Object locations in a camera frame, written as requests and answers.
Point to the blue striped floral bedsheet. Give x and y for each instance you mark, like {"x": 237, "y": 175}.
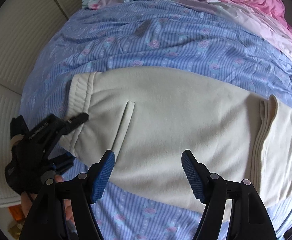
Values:
{"x": 154, "y": 33}

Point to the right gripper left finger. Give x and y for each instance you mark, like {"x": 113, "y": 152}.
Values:
{"x": 90, "y": 188}

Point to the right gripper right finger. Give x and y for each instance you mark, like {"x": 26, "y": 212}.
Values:
{"x": 248, "y": 219}

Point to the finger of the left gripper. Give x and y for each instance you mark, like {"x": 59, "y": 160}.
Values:
{"x": 76, "y": 121}
{"x": 61, "y": 164}

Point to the pink satin duvet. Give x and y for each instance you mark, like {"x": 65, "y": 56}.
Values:
{"x": 248, "y": 2}

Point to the cream white pants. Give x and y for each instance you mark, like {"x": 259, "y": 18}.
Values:
{"x": 149, "y": 115}

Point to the left hand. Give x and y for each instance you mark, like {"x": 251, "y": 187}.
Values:
{"x": 51, "y": 209}

